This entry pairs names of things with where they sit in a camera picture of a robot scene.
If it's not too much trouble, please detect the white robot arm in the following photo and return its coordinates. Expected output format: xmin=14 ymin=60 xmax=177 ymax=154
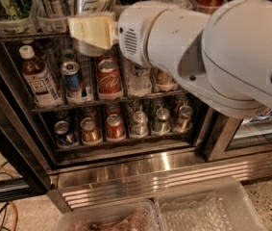
xmin=68 ymin=0 xmax=272 ymax=118

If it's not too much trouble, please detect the blue pepsi can middle shelf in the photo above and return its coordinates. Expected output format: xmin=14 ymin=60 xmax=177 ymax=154
xmin=61 ymin=62 xmax=87 ymax=98

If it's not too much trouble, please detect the silver striped can top shelf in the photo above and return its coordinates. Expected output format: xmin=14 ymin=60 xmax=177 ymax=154
xmin=41 ymin=0 xmax=71 ymax=18

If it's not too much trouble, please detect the red coke can middle shelf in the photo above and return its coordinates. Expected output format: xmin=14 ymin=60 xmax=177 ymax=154
xmin=97 ymin=60 xmax=121 ymax=94

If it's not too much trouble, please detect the clear water bottle middle shelf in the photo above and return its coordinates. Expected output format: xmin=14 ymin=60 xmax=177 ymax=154
xmin=129 ymin=64 xmax=151 ymax=93

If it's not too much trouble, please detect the tea bottle left middle shelf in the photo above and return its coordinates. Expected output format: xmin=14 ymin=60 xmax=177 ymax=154
xmin=19 ymin=45 xmax=61 ymax=108

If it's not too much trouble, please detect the gold can middle shelf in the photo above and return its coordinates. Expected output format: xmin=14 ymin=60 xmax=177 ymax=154
xmin=156 ymin=69 xmax=175 ymax=86

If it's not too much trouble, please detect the gold can shelf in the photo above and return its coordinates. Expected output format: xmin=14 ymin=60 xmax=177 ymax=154
xmin=174 ymin=105 xmax=193 ymax=130
xmin=81 ymin=117 xmax=101 ymax=142
xmin=156 ymin=69 xmax=175 ymax=86

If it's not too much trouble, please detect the red coke can bottom shelf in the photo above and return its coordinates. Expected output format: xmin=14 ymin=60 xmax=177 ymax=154
xmin=107 ymin=115 xmax=125 ymax=139

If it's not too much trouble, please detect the gold can bottom shelf left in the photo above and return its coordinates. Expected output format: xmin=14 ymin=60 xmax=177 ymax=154
xmin=81 ymin=117 xmax=101 ymax=142

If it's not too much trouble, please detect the silver can bottom shelf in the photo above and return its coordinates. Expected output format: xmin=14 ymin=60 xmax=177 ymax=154
xmin=130 ymin=111 xmax=148 ymax=136

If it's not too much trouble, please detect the blue pepsi can bottom shelf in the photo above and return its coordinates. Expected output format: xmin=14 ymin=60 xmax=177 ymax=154
xmin=54 ymin=120 xmax=77 ymax=145

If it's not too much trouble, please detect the green can bottom shelf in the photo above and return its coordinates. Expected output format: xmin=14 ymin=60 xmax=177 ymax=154
xmin=152 ymin=108 xmax=170 ymax=133

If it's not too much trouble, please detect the gold can bottom shelf right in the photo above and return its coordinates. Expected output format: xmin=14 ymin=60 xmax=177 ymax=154
xmin=174 ymin=105 xmax=193 ymax=130

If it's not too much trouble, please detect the steel fridge bottom grille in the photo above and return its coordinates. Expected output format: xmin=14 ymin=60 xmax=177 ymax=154
xmin=48 ymin=150 xmax=272 ymax=213

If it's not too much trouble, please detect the fridge open door left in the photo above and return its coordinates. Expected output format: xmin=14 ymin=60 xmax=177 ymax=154
xmin=0 ymin=41 xmax=52 ymax=205

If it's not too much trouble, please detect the fridge glass door right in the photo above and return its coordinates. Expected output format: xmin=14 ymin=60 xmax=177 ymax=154
xmin=204 ymin=109 xmax=272 ymax=161

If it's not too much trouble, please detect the clear plastic bin left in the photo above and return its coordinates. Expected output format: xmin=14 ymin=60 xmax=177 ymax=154
xmin=53 ymin=199 xmax=160 ymax=231

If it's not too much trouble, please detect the clear plastic bin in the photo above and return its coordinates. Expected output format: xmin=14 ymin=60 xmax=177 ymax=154
xmin=53 ymin=199 xmax=160 ymax=231
xmin=154 ymin=177 xmax=266 ymax=231

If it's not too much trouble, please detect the clear plastic bin right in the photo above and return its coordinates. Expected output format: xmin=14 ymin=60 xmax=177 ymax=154
xmin=154 ymin=177 xmax=266 ymax=231

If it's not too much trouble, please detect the top wire shelf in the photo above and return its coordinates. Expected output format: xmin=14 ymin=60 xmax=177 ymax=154
xmin=0 ymin=32 xmax=70 ymax=42

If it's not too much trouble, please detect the wire shelf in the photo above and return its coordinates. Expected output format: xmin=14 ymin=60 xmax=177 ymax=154
xmin=0 ymin=32 xmax=70 ymax=42
xmin=32 ymin=88 xmax=191 ymax=114

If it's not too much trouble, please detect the middle wire shelf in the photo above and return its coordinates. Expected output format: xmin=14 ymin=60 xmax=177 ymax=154
xmin=32 ymin=88 xmax=191 ymax=114

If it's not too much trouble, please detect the orange cable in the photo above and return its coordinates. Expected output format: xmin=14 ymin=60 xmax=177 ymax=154
xmin=8 ymin=200 xmax=19 ymax=231

